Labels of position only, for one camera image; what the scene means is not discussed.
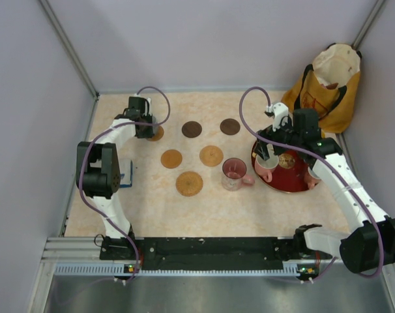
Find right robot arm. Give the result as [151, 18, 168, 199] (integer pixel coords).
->
[254, 103, 395, 273]

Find yellow tote bag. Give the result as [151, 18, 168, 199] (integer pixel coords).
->
[282, 43, 362, 134]

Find tall pink ghost mug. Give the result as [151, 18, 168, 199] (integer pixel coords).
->
[221, 158, 255, 191]

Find red round tray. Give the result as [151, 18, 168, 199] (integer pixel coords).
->
[256, 150, 310, 193]

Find dark walnut coaster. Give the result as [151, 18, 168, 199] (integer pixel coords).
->
[181, 121, 202, 138]
[220, 118, 241, 136]

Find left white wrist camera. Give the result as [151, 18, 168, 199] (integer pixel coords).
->
[136, 93, 152, 115]

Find aluminium frame post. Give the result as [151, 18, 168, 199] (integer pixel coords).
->
[351, 0, 388, 50]
[37, 0, 99, 100]

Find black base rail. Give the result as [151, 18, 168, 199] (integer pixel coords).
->
[99, 236, 329, 271]

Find left aluminium frame post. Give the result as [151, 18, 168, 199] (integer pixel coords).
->
[37, 0, 99, 100]

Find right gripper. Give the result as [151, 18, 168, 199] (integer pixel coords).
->
[254, 115, 302, 160]

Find right aluminium frame post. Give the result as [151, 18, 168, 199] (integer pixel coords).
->
[351, 0, 388, 50]

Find pink mug white inside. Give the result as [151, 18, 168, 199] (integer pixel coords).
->
[254, 155, 279, 183]

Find light wood coaster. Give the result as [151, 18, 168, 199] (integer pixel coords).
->
[148, 126, 164, 142]
[160, 149, 183, 169]

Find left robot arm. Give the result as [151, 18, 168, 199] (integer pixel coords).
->
[76, 94, 159, 259]

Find blue white razor box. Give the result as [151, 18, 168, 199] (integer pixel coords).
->
[119, 158, 133, 188]

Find small pink mug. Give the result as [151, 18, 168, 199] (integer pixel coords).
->
[304, 167, 321, 190]

